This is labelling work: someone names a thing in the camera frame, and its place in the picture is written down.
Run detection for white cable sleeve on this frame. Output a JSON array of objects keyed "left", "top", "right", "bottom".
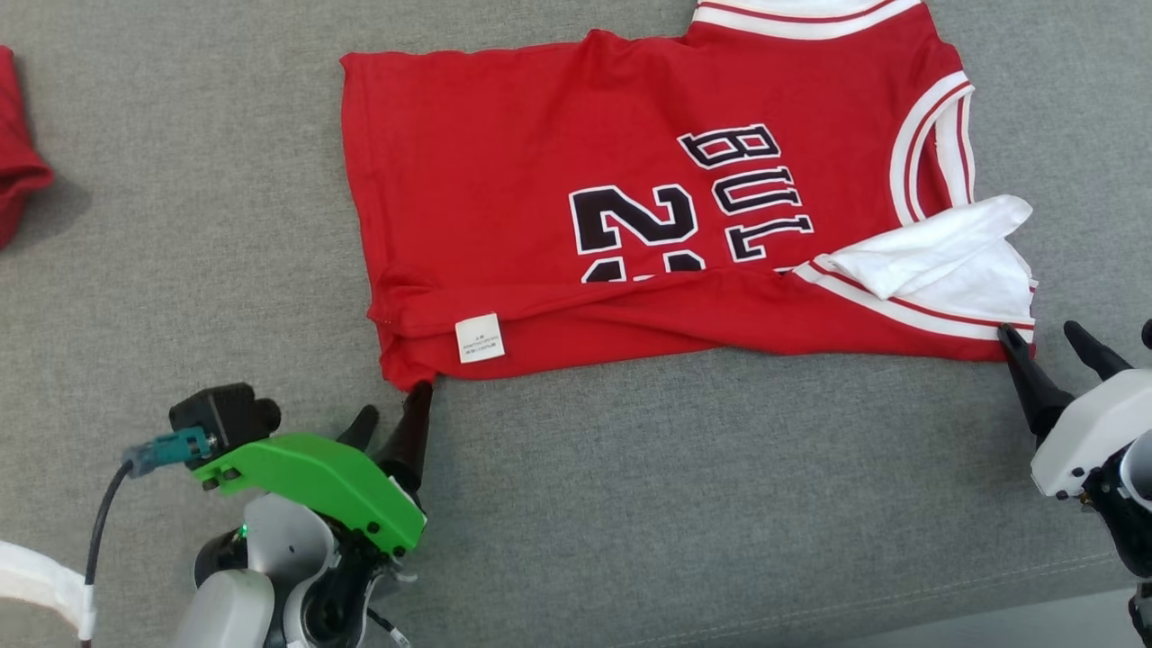
[{"left": 0, "top": 540, "right": 95, "bottom": 635}]

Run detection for red basketball jersey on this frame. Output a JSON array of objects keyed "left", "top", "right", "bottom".
[{"left": 340, "top": 0, "right": 1038, "bottom": 392}]

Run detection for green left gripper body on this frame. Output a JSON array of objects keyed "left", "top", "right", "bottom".
[{"left": 192, "top": 434, "right": 426, "bottom": 556}]

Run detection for red shorts with white stripes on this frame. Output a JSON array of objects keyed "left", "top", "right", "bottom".
[{"left": 0, "top": 45, "right": 55, "bottom": 248}]

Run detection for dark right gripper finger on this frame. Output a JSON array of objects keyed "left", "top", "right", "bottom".
[
  {"left": 1064, "top": 319, "right": 1133, "bottom": 381},
  {"left": 997, "top": 324, "right": 1076, "bottom": 442}
]

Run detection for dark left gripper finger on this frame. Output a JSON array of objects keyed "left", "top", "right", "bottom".
[
  {"left": 373, "top": 381, "right": 435, "bottom": 491},
  {"left": 337, "top": 405, "right": 381, "bottom": 451}
]

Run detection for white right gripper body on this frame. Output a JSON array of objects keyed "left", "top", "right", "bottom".
[{"left": 1030, "top": 367, "right": 1152, "bottom": 500}]

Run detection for teal left camera connector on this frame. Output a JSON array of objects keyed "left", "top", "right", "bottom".
[{"left": 124, "top": 427, "right": 215, "bottom": 476}]

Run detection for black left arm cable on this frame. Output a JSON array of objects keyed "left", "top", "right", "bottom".
[{"left": 81, "top": 459, "right": 136, "bottom": 644}]

